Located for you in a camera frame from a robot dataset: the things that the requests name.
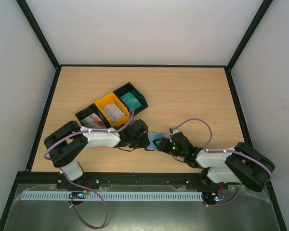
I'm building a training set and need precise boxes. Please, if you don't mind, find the black leather card holder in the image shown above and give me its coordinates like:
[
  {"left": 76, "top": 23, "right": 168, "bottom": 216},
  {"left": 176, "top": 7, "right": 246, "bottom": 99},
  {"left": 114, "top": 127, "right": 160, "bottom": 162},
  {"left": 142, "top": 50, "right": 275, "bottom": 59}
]
[{"left": 145, "top": 132, "right": 171, "bottom": 151}]

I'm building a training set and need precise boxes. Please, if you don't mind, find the teal credit card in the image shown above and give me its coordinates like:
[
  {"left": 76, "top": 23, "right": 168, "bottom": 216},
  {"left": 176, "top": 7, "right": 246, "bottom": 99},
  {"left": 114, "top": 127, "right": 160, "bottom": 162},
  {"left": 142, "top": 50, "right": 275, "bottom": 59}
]
[{"left": 152, "top": 133, "right": 164, "bottom": 140}]

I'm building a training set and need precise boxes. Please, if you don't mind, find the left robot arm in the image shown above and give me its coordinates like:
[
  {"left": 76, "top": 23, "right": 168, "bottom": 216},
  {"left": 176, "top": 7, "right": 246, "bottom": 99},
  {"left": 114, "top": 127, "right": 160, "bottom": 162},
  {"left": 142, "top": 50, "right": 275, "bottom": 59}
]
[{"left": 44, "top": 119, "right": 149, "bottom": 181}]

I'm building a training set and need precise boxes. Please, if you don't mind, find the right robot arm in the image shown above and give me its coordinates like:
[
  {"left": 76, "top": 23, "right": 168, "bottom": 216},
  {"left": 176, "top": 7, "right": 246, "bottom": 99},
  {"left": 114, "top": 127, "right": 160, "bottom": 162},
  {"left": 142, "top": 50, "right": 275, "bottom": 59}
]
[{"left": 147, "top": 132, "right": 275, "bottom": 192}]

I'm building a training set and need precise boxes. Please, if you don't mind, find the teal card stack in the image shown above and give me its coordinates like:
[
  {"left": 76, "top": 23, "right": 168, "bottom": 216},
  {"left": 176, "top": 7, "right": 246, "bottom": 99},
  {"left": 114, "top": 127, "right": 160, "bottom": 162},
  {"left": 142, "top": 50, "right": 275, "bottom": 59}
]
[{"left": 120, "top": 92, "right": 142, "bottom": 109}]

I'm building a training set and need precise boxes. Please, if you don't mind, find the red patterned card stack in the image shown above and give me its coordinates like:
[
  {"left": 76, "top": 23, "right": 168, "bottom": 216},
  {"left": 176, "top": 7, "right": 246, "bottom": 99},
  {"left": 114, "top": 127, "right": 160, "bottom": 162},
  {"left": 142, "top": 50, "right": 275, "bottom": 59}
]
[{"left": 82, "top": 113, "right": 105, "bottom": 129}]

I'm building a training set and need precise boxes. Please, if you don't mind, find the yellow card bin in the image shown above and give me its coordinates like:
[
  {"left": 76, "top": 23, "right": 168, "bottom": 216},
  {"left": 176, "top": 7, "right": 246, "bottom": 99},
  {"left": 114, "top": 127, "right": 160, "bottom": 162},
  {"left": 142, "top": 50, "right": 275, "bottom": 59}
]
[{"left": 95, "top": 93, "right": 130, "bottom": 127}]

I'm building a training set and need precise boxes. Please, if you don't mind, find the black bin with teal cards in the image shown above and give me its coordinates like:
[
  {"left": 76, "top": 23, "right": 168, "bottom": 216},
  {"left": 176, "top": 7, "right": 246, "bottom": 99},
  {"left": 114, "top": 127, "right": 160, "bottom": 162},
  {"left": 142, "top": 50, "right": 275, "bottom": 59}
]
[{"left": 113, "top": 82, "right": 148, "bottom": 115}]

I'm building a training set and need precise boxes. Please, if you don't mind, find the black bin with red cards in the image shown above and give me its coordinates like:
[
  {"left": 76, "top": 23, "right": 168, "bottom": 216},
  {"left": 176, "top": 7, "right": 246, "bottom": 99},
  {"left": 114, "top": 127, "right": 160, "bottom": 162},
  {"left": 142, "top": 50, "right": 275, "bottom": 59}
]
[{"left": 75, "top": 103, "right": 111, "bottom": 129}]

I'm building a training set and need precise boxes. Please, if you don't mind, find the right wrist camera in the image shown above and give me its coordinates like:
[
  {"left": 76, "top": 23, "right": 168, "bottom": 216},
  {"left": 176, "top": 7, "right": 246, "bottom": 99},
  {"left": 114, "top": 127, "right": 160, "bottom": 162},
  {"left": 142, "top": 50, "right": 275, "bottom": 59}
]
[{"left": 170, "top": 128, "right": 179, "bottom": 135}]

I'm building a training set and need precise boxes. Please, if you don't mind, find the white slotted cable duct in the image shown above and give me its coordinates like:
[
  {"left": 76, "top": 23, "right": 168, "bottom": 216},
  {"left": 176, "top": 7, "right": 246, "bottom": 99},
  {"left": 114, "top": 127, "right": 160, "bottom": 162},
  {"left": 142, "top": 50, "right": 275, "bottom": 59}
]
[{"left": 20, "top": 191, "right": 203, "bottom": 202}]

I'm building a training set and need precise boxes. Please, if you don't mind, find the black aluminium frame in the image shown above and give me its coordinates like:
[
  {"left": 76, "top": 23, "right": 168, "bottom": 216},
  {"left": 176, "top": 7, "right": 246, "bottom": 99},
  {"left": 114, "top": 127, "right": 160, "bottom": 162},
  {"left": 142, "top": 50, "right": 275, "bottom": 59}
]
[{"left": 0, "top": 0, "right": 286, "bottom": 231}]

